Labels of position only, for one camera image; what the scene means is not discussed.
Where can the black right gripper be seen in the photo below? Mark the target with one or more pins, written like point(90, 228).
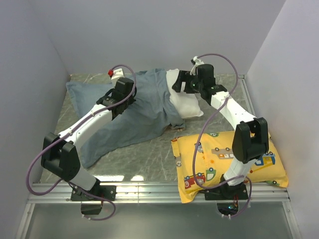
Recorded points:
point(184, 76)

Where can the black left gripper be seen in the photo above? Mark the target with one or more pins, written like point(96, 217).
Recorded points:
point(132, 99)

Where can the white pillow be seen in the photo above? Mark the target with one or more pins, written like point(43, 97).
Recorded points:
point(186, 104)

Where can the blue patterned pillowcase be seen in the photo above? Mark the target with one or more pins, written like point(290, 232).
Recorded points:
point(145, 119)

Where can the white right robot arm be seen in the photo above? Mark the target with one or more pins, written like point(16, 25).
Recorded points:
point(250, 140)

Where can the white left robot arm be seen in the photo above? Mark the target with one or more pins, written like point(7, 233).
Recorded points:
point(60, 155)

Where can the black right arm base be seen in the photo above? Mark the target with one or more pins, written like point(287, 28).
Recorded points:
point(233, 200)

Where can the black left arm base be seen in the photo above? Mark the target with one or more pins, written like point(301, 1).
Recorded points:
point(93, 201)

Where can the yellow cartoon car pillow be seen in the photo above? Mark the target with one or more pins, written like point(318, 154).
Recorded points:
point(203, 160)

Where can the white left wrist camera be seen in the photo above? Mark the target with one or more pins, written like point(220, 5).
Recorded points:
point(116, 73)

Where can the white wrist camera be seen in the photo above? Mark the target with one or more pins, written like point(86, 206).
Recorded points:
point(116, 73)
point(195, 62)

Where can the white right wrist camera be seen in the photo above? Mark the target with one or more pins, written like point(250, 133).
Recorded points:
point(195, 62)

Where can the aluminium right side rail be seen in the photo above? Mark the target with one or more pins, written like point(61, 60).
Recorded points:
point(246, 94)

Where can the aluminium rail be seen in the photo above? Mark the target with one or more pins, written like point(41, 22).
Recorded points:
point(246, 94)
point(154, 211)

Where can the aluminium front rail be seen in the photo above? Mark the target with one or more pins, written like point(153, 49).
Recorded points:
point(154, 211)

